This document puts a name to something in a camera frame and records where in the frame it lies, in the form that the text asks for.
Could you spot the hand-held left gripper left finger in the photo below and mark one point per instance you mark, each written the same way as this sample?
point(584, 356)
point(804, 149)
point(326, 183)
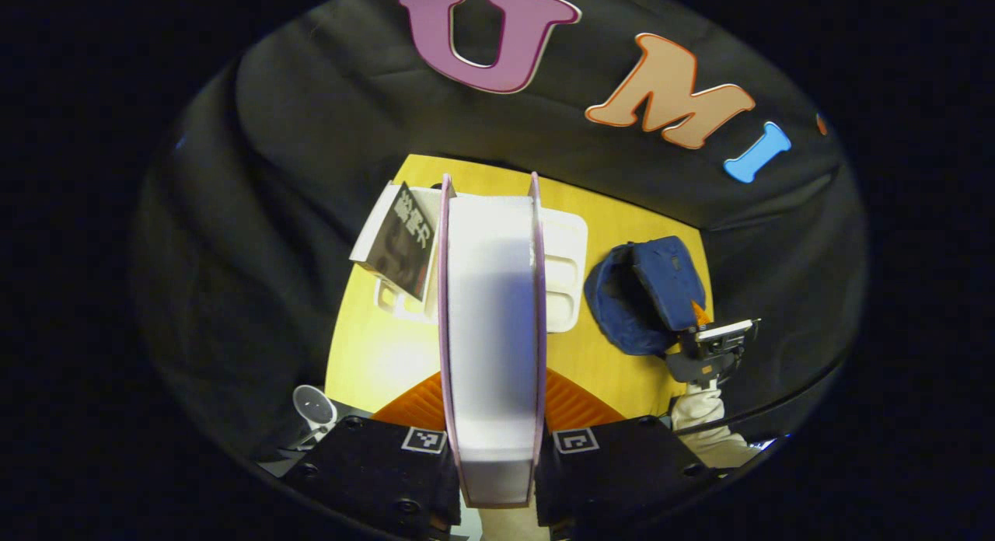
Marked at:
point(373, 471)

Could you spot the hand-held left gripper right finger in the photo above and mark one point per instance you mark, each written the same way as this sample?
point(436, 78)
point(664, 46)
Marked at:
point(614, 471)

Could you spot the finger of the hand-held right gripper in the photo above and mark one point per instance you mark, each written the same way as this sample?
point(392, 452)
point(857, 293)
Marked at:
point(700, 314)

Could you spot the blue schoolbag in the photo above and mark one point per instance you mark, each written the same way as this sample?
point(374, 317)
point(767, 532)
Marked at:
point(630, 308)

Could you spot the white plastic bookshelf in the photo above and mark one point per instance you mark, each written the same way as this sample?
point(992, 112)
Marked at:
point(563, 269)

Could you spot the pink book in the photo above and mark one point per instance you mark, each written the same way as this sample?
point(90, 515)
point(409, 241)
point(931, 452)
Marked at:
point(491, 331)

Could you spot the black portrait book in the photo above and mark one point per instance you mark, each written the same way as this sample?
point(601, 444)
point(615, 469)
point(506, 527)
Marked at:
point(400, 246)

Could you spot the white round stand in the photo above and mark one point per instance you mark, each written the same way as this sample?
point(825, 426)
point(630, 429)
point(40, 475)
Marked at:
point(313, 407)

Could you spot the black backdrop cloth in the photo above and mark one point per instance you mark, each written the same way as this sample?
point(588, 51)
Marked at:
point(311, 121)

